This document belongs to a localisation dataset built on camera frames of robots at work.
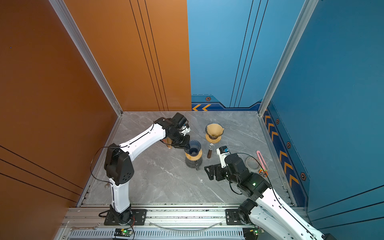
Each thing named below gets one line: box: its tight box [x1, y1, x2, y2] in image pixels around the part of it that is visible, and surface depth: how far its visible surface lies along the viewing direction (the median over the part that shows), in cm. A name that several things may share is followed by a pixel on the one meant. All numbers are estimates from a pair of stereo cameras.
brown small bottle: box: [207, 143, 214, 159], surface depth 91 cm
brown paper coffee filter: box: [207, 123, 225, 137], surface depth 91 cm
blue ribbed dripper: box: [184, 139, 202, 157], surface depth 87 cm
